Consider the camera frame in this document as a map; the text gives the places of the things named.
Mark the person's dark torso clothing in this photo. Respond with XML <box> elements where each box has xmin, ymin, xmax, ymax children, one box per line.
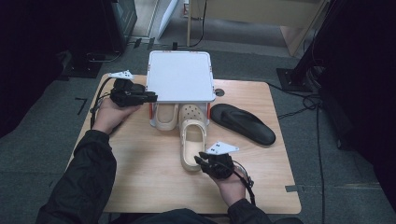
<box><xmin>110</xmin><ymin>208</ymin><xmax>232</xmax><ymax>224</ymax></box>

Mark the left hand-held gripper cable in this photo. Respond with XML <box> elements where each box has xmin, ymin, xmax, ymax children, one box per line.
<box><xmin>89</xmin><ymin>77</ymin><xmax>114</xmax><ymax>129</ymax></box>

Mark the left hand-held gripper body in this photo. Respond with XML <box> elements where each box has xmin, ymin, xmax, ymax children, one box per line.
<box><xmin>107</xmin><ymin>70</ymin><xmax>136</xmax><ymax>108</ymax></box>

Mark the black cabinet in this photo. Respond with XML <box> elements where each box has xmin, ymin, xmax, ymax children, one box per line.
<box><xmin>66</xmin><ymin>0</ymin><xmax>138</xmax><ymax>58</ymax></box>

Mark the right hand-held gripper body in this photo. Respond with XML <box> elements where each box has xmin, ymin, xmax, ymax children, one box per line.
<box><xmin>201</xmin><ymin>141</ymin><xmax>240</xmax><ymax>180</ymax></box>

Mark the black stand base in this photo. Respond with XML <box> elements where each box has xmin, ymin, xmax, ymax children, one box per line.
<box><xmin>61</xmin><ymin>50</ymin><xmax>123</xmax><ymax>79</ymax></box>

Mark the black metal stand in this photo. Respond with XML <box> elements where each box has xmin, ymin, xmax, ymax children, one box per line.
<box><xmin>276</xmin><ymin>0</ymin><xmax>339</xmax><ymax>93</ymax></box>

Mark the person's left hand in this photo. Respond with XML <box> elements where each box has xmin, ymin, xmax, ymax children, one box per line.
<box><xmin>92</xmin><ymin>98</ymin><xmax>142</xmax><ymax>135</ymax></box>

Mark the black slipper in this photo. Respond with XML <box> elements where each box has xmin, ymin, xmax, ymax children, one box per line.
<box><xmin>210</xmin><ymin>103</ymin><xmax>277</xmax><ymax>147</ymax></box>

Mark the black hanging cable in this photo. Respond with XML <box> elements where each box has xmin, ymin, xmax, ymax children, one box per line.
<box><xmin>189</xmin><ymin>0</ymin><xmax>208</xmax><ymax>49</ymax></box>

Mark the black floor cable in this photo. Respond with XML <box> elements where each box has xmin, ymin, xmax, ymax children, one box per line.
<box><xmin>266</xmin><ymin>81</ymin><xmax>327</xmax><ymax>224</ymax></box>

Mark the person's right hand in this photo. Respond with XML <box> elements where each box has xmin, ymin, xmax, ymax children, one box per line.
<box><xmin>214</xmin><ymin>167</ymin><xmax>250</xmax><ymax>208</ymax></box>

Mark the white shoe rack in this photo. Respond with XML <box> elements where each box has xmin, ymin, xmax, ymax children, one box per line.
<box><xmin>145</xmin><ymin>50</ymin><xmax>217</xmax><ymax>128</ymax></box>

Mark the right hand-held gripper cable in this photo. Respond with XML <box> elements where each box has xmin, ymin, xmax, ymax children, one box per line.
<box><xmin>232</xmin><ymin>159</ymin><xmax>257</xmax><ymax>206</ymax></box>

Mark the white board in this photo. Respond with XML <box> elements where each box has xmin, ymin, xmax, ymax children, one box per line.
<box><xmin>156</xmin><ymin>0</ymin><xmax>179</xmax><ymax>40</ymax></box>

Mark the hand-held gripper cable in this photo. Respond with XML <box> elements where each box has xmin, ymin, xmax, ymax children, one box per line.
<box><xmin>89</xmin><ymin>77</ymin><xmax>114</xmax><ymax>129</ymax></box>
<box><xmin>232</xmin><ymin>159</ymin><xmax>257</xmax><ymax>206</ymax></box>

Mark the beige clog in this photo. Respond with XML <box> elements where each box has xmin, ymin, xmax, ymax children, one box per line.
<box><xmin>177</xmin><ymin>104</ymin><xmax>208</xmax><ymax>173</ymax></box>
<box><xmin>154</xmin><ymin>103</ymin><xmax>180</xmax><ymax>132</ymax></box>

